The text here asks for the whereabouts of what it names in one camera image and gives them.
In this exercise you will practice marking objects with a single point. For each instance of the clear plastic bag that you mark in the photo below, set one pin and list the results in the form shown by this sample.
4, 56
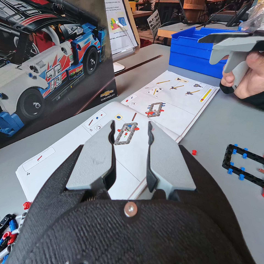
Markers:
255, 14

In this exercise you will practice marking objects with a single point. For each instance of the person's right hand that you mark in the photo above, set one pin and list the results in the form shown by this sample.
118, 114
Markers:
255, 78

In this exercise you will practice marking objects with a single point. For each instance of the blue plastic bin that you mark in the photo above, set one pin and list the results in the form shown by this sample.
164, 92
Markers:
185, 57

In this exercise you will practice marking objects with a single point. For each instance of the black race car box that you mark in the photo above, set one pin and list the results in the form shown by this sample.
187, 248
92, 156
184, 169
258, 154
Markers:
82, 92

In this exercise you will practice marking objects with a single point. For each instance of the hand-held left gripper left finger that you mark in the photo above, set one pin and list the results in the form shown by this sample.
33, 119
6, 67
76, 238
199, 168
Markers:
94, 163

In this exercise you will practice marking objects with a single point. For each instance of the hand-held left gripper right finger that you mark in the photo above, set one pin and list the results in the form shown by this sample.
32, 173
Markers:
171, 165

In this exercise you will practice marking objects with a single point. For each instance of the small red bush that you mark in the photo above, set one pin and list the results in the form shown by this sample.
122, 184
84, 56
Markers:
194, 152

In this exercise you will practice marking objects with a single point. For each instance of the pile of plastic building pieces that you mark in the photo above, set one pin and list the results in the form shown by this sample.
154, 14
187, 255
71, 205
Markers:
12, 224

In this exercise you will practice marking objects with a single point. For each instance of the white printed sign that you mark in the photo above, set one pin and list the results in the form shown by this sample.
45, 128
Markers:
154, 22

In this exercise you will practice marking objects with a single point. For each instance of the white instruction booklet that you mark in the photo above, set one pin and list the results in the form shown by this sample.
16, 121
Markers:
185, 111

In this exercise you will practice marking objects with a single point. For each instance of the black frame assembly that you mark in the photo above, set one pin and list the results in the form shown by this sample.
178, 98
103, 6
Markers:
226, 156

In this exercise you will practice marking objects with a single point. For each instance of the computer monitor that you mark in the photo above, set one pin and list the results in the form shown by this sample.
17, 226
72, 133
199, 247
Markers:
121, 31

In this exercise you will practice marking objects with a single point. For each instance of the person's right forearm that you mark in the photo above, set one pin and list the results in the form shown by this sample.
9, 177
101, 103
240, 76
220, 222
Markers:
255, 101

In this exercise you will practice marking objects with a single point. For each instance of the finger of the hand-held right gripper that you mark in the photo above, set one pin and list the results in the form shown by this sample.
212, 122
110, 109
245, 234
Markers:
226, 36
237, 45

